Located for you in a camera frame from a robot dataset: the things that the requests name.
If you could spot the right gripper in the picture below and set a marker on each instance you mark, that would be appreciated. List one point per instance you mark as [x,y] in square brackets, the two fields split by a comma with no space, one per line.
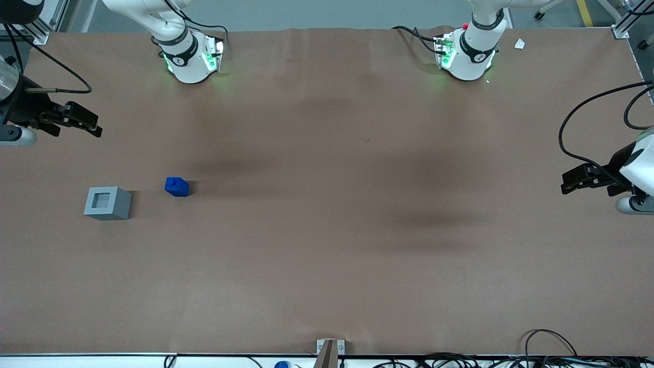
[25,108]

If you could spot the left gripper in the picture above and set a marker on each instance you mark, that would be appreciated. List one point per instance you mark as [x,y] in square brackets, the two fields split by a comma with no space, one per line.
[616,167]

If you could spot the blue plastic block part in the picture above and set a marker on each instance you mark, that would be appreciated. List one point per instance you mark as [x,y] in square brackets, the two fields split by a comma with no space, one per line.
[177,188]

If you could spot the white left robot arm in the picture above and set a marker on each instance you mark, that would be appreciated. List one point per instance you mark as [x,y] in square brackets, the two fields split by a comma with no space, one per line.
[470,56]

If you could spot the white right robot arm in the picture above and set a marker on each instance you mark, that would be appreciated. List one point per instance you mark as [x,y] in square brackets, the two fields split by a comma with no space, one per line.
[189,66]

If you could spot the gray square socket base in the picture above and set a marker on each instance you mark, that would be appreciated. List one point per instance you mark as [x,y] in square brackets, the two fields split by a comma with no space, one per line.
[120,207]

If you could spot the white paper scrap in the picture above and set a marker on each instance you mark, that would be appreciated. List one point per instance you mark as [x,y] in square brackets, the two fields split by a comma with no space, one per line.
[519,44]

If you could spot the white stand leg with caster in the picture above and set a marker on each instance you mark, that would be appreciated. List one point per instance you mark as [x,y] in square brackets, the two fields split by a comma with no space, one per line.
[539,15]

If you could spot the brown table cover sheet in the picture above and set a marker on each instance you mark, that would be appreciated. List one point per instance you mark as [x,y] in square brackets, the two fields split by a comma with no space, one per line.
[327,230]

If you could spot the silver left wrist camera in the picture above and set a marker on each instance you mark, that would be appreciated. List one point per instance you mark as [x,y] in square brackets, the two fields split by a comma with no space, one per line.
[633,205]

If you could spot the aluminium frame post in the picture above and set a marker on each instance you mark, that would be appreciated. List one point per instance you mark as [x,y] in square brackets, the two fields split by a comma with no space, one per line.
[38,33]
[621,31]

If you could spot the metal mounting bracket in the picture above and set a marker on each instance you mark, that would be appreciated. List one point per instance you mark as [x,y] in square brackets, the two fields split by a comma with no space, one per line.
[341,347]

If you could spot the brown camera mount pole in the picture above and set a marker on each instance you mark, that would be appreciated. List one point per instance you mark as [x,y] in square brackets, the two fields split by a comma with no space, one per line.
[327,358]

